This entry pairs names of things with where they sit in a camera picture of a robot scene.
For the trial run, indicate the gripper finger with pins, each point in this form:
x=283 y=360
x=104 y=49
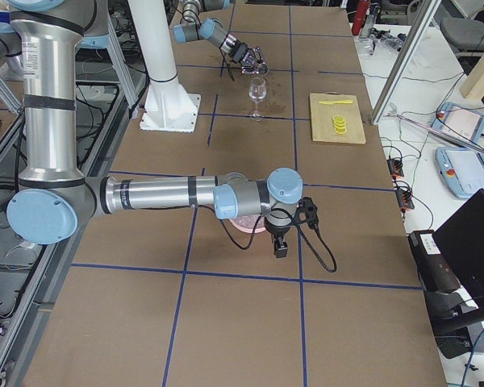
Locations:
x=256 y=54
x=283 y=248
x=277 y=247
x=249 y=68

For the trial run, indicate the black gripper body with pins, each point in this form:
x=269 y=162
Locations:
x=239 y=52
x=277 y=230

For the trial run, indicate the clear wine glass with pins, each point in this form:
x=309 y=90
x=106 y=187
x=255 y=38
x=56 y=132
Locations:
x=257 y=92

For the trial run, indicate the ice cubes pile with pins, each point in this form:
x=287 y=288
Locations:
x=248 y=221

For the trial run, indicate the pink bowl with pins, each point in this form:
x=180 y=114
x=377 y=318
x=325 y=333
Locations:
x=250 y=230

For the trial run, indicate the bamboo cutting board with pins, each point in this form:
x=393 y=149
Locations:
x=322 y=129

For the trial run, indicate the yellow plastic knife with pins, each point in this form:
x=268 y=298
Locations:
x=336 y=102

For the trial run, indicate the red cylinder bottle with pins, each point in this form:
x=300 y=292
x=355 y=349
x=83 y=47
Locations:
x=359 y=17

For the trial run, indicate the black box device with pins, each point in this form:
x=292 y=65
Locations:
x=434 y=271

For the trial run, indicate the near blue teach pendant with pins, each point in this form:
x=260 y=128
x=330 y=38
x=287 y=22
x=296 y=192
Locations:
x=461 y=170

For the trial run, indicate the blue teach pendant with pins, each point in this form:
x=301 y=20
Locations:
x=460 y=122
x=461 y=170

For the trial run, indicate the far blue teach pendant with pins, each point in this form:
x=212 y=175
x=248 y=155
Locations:
x=460 y=122

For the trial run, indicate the grey office chair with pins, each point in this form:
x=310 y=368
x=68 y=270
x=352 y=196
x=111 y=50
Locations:
x=465 y=35

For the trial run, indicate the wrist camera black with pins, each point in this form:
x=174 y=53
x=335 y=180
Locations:
x=306 y=212

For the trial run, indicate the white camera mast with base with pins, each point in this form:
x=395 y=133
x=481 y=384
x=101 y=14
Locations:
x=168 y=107

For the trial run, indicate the aluminium frame post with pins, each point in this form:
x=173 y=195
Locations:
x=414 y=36

